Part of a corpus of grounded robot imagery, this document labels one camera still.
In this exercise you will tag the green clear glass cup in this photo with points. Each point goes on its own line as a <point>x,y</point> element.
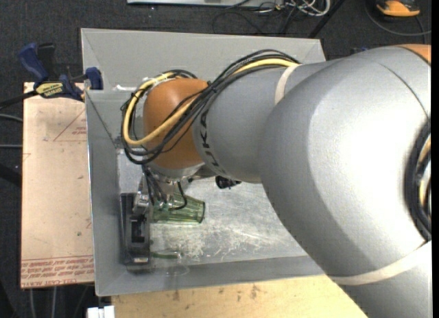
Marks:
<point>188,211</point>

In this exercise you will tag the black rectangular tool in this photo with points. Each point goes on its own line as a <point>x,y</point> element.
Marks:
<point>127,241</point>

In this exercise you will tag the clear glass with green stem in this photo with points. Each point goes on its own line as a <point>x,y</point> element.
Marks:
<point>168,255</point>

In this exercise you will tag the grey metal bin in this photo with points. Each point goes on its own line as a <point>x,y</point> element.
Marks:
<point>236,234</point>

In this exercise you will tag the brown cardboard board, red print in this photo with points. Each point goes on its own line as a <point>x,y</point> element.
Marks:
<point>55,179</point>

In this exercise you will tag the black cylinder on white bracket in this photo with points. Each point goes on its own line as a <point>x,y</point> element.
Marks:
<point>224,182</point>

